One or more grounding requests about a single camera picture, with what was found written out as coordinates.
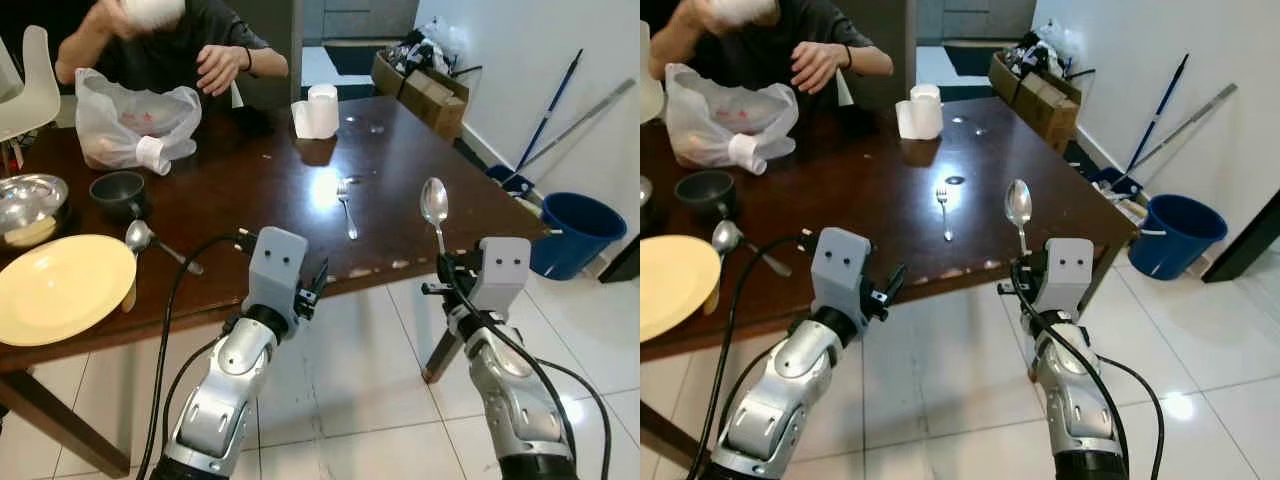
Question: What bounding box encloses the silver metal spoon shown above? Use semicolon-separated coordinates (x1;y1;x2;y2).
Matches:
124;219;205;277
419;176;452;257
1003;178;1034;257
711;219;792;279

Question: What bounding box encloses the blue dustpan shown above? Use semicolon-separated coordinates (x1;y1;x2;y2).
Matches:
1094;168;1152;202
486;165;537;197

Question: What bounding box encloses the blue plastic bucket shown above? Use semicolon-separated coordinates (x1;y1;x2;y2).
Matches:
529;192;629;282
1141;194;1230;282

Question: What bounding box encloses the white tissue roll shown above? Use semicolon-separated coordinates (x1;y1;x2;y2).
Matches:
291;84;342;142
894;84;945;142

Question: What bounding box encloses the brown cardboard box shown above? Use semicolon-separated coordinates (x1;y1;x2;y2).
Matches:
371;50;470;142
987;50;1084;142

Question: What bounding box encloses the yellow plate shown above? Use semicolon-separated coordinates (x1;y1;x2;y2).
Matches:
0;234;139;348
640;235;722;344

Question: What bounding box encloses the dark grey bowl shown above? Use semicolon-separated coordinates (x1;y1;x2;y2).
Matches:
674;170;739;224
89;170;150;224

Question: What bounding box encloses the grey metal pole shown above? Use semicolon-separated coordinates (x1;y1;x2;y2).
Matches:
1130;82;1240;177
520;77;638;172

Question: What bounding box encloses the translucent white plastic bag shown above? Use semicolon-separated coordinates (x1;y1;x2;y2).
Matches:
74;67;204;177
664;62;799;177

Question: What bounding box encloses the person in dark clothes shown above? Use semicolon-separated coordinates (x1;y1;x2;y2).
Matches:
650;0;895;109
54;0;290;109

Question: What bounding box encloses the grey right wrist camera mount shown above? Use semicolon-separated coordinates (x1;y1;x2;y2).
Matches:
469;237;532;314
1041;238;1097;317

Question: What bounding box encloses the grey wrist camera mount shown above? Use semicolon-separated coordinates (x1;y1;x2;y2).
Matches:
245;227;310;321
469;237;532;314
1041;238;1097;317
809;227;874;317

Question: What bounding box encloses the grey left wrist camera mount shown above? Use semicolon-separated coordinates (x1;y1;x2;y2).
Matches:
245;227;310;321
809;227;874;317

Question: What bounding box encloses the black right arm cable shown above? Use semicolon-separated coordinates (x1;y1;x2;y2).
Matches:
1010;265;1167;480
440;265;613;480

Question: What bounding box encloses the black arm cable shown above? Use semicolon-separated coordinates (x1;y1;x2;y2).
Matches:
440;265;613;480
1010;265;1167;480
690;232;817;480
140;232;253;480

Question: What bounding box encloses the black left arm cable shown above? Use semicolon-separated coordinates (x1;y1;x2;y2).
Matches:
140;232;253;480
690;232;817;480

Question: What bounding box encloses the blue handled mop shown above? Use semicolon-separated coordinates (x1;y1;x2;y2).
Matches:
1124;52;1192;183
514;47;585;183

